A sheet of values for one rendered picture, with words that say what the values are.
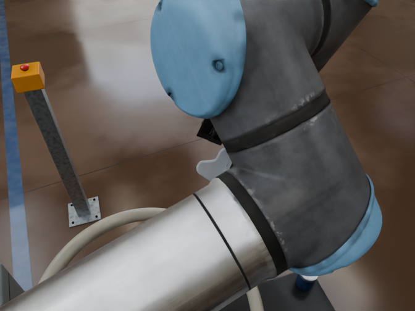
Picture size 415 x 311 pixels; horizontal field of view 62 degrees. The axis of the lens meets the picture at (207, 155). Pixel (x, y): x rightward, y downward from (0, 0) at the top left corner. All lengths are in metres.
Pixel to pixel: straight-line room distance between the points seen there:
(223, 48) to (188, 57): 0.03
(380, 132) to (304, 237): 3.02
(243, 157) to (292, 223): 0.06
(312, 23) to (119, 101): 3.13
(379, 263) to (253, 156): 2.16
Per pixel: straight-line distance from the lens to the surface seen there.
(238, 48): 0.22
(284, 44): 0.25
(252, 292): 0.85
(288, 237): 0.25
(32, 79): 1.77
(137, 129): 3.00
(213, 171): 0.51
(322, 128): 0.25
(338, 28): 0.33
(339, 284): 2.23
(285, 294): 2.11
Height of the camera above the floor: 1.90
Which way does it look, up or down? 44 degrees down
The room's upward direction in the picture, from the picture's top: straight up
